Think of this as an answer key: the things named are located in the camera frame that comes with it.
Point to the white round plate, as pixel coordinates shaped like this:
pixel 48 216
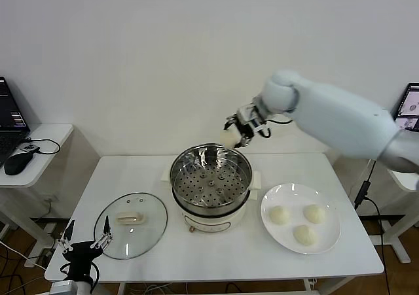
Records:
pixel 294 197

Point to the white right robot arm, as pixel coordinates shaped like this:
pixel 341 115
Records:
pixel 343 118

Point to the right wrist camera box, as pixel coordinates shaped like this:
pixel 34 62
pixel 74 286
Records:
pixel 254 124

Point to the black computer mouse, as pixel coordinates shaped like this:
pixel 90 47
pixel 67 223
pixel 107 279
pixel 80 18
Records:
pixel 18 164

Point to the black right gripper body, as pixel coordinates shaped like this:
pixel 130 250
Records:
pixel 247 130

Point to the black open laptop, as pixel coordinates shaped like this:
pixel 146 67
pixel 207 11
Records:
pixel 410 105
pixel 10 118

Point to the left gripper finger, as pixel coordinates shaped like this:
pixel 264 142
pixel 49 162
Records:
pixel 106 226
pixel 69 231

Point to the white electric cooker base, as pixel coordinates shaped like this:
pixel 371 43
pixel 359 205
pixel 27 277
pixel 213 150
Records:
pixel 212 221

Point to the glass pot lid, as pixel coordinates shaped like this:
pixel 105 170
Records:
pixel 144 236

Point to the steel perforated steamer basket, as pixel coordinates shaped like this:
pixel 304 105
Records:
pixel 209 190

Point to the white steamed baozi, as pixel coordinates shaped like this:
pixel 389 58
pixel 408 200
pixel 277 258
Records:
pixel 228 138
pixel 305 234
pixel 279 215
pixel 314 213

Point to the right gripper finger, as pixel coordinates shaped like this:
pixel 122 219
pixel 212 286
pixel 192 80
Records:
pixel 233 118
pixel 244 141

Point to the white table leg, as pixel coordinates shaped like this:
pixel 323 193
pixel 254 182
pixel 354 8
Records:
pixel 309 286
pixel 122 289

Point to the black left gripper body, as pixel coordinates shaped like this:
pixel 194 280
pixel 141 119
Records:
pixel 80 254

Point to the white side table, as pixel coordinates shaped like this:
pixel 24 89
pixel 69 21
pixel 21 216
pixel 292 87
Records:
pixel 404 182
pixel 49 134

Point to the grey floor power strip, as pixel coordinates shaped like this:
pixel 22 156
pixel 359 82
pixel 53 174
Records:
pixel 49 253

